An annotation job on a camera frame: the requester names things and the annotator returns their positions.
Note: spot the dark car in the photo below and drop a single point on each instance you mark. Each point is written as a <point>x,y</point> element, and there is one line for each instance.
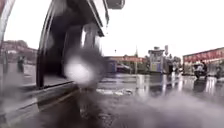
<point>122,68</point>

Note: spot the low building with red band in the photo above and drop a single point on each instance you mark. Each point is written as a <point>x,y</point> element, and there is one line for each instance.
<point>128,59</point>

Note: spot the small booth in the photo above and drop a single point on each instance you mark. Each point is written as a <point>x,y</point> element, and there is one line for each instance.
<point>156,61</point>

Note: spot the building with overhanging roof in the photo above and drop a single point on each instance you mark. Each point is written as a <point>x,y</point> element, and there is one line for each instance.
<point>66,40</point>

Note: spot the grey stone step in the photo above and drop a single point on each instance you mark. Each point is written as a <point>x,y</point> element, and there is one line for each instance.
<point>33,96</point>

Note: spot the dark vehicle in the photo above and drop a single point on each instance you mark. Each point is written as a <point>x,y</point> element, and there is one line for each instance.
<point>199,69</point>

